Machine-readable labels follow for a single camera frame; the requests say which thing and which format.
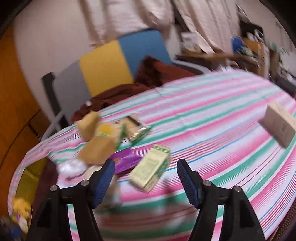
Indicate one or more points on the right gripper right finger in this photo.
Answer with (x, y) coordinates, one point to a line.
(194, 187)

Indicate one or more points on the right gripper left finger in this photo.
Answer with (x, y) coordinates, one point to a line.
(96, 188)

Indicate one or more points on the white plastic bag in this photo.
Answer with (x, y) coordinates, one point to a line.
(72, 168)

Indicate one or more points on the orange sponge block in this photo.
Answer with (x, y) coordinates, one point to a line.
(97, 150)
(87, 125)

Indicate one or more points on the purple packet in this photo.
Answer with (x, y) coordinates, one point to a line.
(124, 160)

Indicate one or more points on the green carton box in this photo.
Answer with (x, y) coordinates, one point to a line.
(151, 167)

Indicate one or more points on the yellow green snack packet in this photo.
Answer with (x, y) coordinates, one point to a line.
(115, 131)

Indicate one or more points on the gold metal tray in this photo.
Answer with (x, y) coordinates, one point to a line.
(36, 180)

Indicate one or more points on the striped pink green bedsheet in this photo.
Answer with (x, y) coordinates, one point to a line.
(213, 122)

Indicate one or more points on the wooden wardrobe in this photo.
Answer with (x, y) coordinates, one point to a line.
(22, 120)

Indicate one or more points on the beige cardboard box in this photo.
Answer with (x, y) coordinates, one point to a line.
(279, 123)

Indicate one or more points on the black rolled mat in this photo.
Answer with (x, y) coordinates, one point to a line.
(47, 81)

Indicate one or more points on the grey yellow blue headboard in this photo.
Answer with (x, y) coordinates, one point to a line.
(108, 66)

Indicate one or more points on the maroon cloth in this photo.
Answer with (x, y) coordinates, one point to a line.
(151, 73)

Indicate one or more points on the cluttered wooden side table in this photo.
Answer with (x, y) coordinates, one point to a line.
(254, 55)

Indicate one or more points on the blue round container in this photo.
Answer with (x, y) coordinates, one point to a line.
(237, 43)

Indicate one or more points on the beige floral curtain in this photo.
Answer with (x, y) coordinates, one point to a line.
(210, 21)

